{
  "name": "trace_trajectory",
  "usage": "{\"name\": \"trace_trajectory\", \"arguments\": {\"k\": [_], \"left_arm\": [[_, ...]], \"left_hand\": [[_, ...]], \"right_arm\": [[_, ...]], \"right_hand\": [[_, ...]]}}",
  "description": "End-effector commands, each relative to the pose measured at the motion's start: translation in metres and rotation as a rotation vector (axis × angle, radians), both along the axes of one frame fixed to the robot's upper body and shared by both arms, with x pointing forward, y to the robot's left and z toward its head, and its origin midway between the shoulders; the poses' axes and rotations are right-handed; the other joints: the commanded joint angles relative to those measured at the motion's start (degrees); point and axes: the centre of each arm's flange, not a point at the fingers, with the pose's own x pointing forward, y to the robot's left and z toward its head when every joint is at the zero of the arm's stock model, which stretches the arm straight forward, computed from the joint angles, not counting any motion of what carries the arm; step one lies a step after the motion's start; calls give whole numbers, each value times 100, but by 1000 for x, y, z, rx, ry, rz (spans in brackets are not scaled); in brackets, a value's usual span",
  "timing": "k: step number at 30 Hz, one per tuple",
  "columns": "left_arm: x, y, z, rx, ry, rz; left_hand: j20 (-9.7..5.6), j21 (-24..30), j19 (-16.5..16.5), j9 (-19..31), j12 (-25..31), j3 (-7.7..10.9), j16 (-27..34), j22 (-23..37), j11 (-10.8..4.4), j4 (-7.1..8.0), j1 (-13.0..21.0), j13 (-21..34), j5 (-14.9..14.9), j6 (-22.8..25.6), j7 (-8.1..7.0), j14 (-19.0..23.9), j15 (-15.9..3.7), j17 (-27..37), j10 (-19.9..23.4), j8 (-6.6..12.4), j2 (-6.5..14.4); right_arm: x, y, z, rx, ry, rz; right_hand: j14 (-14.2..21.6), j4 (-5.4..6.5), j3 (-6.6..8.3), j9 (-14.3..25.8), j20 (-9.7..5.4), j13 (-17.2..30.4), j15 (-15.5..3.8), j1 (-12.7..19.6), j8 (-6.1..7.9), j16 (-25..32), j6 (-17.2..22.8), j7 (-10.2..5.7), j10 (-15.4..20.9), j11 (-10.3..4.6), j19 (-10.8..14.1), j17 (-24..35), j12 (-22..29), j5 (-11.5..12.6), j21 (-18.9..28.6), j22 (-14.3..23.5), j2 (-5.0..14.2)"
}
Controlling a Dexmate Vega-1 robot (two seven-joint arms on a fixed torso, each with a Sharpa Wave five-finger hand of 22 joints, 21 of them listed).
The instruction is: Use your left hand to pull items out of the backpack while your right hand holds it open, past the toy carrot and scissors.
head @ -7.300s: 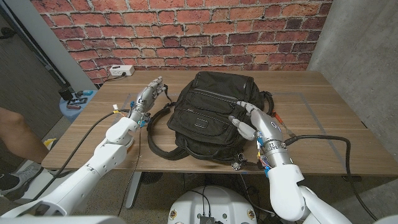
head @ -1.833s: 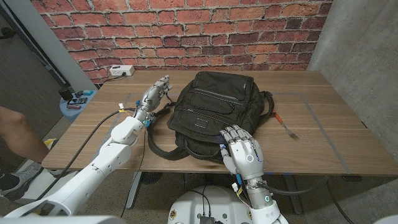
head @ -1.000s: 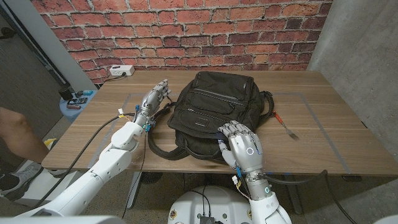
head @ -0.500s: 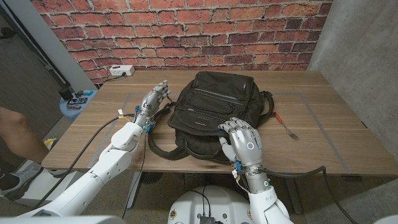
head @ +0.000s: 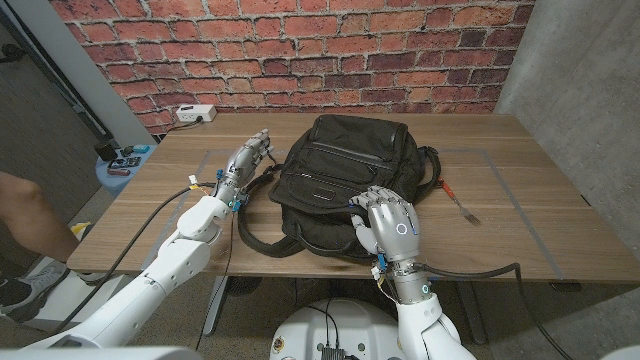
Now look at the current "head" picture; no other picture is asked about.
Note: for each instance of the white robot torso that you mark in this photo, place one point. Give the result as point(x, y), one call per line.
point(340, 325)

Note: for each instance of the white table leg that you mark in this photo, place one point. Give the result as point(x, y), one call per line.
point(215, 305)
point(475, 315)

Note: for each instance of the red brick print backdrop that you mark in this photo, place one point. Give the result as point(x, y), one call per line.
point(300, 50)

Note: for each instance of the person's bare leg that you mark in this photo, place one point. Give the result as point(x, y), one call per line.
point(30, 220)

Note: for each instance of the yellow object on floor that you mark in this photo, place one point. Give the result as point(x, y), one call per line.
point(77, 232)

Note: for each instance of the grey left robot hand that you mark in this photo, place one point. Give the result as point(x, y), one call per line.
point(242, 160)

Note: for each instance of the teal small item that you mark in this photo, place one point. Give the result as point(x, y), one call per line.
point(141, 148)

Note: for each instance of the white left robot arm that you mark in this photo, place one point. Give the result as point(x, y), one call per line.
point(160, 270)

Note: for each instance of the black round fan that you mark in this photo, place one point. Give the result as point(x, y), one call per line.
point(244, 286)

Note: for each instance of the black phone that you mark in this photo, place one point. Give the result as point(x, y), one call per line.
point(124, 162)

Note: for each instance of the black backpack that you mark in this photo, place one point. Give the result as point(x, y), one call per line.
point(345, 160)

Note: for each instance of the small black box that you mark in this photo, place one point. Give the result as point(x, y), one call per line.
point(106, 150)

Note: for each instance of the round blue stool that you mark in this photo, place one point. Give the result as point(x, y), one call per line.
point(112, 182)

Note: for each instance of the white power strip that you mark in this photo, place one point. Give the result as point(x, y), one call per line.
point(195, 113)

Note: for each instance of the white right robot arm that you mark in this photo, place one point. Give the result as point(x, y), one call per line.
point(425, 320)

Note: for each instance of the grey and black sneaker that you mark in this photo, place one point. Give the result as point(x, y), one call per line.
point(25, 292)

